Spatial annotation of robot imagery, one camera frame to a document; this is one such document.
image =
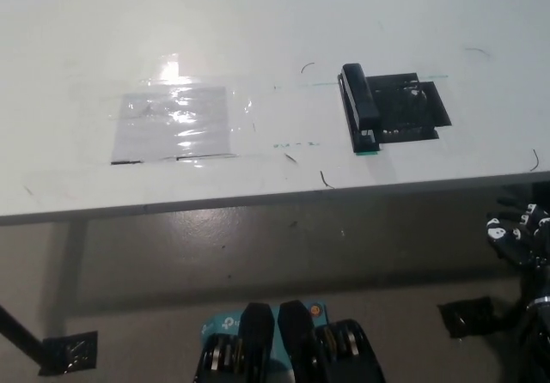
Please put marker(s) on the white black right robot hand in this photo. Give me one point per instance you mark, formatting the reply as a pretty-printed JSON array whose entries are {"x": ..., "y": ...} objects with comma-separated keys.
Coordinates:
[{"x": 515, "y": 245}]

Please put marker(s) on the black tape mark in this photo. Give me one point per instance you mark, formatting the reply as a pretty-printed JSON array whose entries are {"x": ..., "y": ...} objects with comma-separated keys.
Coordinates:
[{"x": 412, "y": 108}]

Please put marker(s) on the black stapler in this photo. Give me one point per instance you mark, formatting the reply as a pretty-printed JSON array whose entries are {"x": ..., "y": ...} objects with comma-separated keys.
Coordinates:
[{"x": 360, "y": 101}]

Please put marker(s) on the black floor tape patch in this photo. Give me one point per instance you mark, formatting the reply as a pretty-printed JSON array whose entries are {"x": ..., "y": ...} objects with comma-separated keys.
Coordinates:
[
  {"x": 71, "y": 353},
  {"x": 466, "y": 316}
]

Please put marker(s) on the green tape piece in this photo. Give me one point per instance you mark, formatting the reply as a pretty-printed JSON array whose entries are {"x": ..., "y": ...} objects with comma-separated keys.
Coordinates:
[{"x": 368, "y": 153}]

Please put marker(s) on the clear plastic film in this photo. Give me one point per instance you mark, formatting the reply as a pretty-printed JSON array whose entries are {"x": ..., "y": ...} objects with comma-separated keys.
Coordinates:
[{"x": 180, "y": 112}]

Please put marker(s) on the clear plastic taped sheet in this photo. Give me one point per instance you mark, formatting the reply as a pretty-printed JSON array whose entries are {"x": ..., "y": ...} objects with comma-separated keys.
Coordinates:
[{"x": 172, "y": 123}]

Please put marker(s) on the grey table leg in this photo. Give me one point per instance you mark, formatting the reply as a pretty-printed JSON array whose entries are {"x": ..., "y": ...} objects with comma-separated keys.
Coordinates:
[{"x": 64, "y": 267}]

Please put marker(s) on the black slanted bar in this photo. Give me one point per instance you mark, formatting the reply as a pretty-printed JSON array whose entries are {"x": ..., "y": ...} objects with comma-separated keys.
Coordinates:
[{"x": 19, "y": 333}]

